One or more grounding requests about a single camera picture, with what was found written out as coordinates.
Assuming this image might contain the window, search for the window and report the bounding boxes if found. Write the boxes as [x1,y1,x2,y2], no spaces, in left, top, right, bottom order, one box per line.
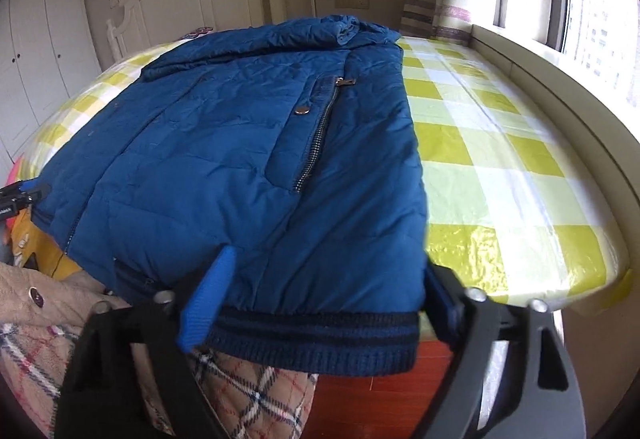
[492,0,640,110]

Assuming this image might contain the beige coat with plaid lining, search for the beige coat with plaid lining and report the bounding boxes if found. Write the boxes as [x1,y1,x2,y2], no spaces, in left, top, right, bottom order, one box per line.
[0,261,321,439]

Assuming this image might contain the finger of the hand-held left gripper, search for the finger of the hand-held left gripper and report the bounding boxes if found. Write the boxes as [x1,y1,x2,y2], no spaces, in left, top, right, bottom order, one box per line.
[0,179,52,206]

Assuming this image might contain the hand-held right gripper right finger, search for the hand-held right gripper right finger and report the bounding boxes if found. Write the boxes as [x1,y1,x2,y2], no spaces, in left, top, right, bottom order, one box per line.
[412,264,587,439]

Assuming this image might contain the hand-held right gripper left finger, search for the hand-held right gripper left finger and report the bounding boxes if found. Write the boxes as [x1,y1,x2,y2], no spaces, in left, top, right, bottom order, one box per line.
[55,246,238,439]

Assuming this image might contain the orange flowered bed sheet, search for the orange flowered bed sheet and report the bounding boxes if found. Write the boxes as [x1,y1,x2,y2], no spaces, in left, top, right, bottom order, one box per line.
[9,209,86,282]

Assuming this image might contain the yellow checked bed sheet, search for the yellow checked bed sheet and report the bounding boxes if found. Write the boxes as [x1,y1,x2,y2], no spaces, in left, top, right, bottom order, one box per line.
[27,35,631,315]

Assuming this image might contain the beige windowsill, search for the beige windowsill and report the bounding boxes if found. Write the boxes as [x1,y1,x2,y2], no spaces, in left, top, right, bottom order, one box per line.
[470,23,640,280]

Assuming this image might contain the white wardrobe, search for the white wardrobe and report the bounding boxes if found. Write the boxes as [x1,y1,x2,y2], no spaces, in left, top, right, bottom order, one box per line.
[0,0,103,160]

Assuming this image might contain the blue puffer jacket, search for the blue puffer jacket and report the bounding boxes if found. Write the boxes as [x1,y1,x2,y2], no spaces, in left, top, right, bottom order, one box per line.
[30,15,431,379]

